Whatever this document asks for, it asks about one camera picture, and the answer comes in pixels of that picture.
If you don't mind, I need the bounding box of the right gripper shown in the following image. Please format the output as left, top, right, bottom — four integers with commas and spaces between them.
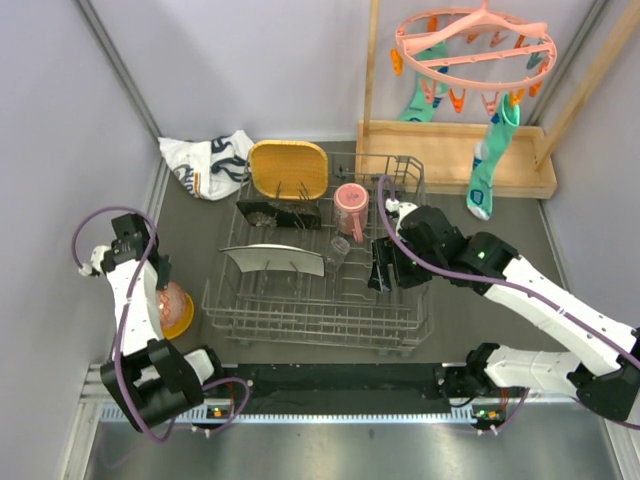
368, 234, 444, 294

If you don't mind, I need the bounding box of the red patterned bowl yellow rim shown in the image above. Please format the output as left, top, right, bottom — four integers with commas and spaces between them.
156, 281, 187, 330

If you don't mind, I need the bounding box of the clear glass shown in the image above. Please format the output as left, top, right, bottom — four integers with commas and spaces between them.
323, 236, 351, 273

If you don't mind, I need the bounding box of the pink ceramic mug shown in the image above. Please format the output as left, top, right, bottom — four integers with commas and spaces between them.
333, 183, 369, 244

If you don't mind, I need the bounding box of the white square plate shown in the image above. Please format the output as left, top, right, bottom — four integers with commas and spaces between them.
220, 244, 325, 277

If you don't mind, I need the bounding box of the black floral square plate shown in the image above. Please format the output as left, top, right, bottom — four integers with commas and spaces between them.
236, 199, 322, 230

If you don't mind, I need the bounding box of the yellow woven-pattern plate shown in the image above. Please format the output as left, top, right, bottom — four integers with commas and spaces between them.
249, 140, 329, 201

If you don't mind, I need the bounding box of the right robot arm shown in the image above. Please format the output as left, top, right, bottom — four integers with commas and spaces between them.
378, 199, 639, 423

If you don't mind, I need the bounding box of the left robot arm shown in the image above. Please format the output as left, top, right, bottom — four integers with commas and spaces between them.
94, 213, 227, 431

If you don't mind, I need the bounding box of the white printed cloth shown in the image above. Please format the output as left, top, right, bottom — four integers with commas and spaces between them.
158, 130, 254, 201

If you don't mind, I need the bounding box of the teal patterned sock front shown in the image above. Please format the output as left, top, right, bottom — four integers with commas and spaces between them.
466, 94, 520, 221

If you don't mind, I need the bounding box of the teal patterned sock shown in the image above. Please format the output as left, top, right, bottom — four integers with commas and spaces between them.
466, 94, 520, 221
398, 42, 448, 122

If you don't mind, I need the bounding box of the teal patterned sock back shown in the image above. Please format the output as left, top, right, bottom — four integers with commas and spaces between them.
398, 42, 448, 122

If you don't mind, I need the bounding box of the pink round clothes hanger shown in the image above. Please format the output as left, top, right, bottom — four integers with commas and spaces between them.
391, 1, 558, 115

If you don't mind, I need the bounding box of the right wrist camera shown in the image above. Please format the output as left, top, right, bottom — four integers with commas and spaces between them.
385, 198, 418, 236

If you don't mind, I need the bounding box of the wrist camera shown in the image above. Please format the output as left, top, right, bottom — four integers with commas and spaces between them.
385, 198, 418, 236
79, 245, 109, 277

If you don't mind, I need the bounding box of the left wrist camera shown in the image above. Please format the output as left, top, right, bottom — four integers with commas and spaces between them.
79, 245, 109, 277

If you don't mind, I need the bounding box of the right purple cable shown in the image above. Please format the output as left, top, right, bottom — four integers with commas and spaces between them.
377, 174, 640, 435

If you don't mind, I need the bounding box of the grey wire dish rack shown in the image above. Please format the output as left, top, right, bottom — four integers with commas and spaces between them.
201, 153, 433, 355

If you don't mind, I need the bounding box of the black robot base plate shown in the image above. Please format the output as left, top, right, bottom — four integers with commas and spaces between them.
168, 362, 529, 416

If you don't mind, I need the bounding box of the wooden tray frame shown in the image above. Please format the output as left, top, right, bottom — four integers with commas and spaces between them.
356, 1, 639, 199

